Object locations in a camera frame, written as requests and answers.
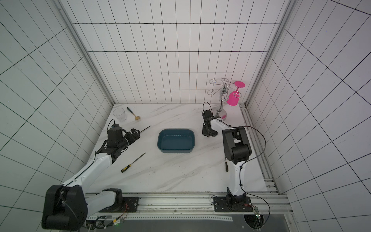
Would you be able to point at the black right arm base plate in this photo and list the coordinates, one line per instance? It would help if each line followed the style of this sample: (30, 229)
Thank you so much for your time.
(228, 204)

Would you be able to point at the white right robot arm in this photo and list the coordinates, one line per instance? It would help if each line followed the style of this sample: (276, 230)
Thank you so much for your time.
(237, 151)

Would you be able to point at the pink wine glass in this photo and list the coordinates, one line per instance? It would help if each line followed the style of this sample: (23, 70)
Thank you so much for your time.
(235, 95)

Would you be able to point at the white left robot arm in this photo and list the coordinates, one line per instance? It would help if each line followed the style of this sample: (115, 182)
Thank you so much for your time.
(67, 208)

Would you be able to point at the clear drinking glass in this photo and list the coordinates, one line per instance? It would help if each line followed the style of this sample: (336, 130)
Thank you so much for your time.
(120, 114)

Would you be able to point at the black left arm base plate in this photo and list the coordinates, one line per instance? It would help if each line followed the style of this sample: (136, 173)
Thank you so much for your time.
(123, 204)

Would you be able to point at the gold spoon green handle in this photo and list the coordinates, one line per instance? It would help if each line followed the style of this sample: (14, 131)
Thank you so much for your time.
(136, 117)

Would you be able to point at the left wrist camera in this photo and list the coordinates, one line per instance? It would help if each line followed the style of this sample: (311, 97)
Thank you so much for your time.
(115, 134)

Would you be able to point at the chrome glass holder stand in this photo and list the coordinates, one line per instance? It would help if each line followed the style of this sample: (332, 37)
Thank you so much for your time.
(220, 89)

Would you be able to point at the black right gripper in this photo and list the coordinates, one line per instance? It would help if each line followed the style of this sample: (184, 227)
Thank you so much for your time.
(208, 127)

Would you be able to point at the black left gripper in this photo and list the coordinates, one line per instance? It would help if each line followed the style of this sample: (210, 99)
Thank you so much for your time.
(131, 137)

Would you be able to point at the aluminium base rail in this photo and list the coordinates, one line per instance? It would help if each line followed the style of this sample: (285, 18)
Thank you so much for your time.
(192, 206)

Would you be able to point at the teal storage box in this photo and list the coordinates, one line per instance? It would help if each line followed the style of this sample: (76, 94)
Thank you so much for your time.
(176, 141)

